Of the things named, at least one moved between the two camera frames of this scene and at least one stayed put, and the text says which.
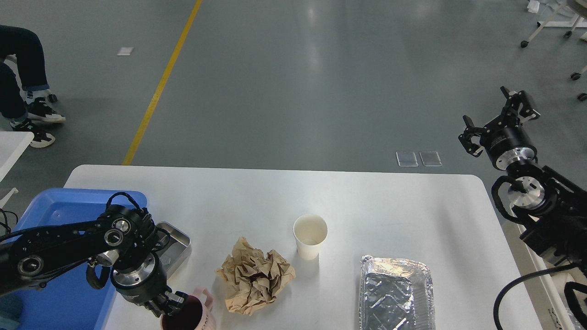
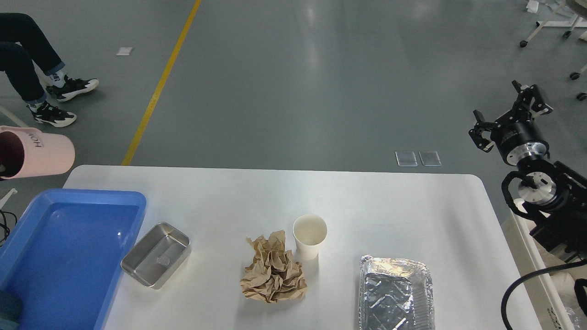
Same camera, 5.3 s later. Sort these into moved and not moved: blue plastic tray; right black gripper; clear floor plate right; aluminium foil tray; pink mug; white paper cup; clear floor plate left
Moved: pink mug; right black gripper
Not moved: clear floor plate left; blue plastic tray; white paper cup; aluminium foil tray; clear floor plate right
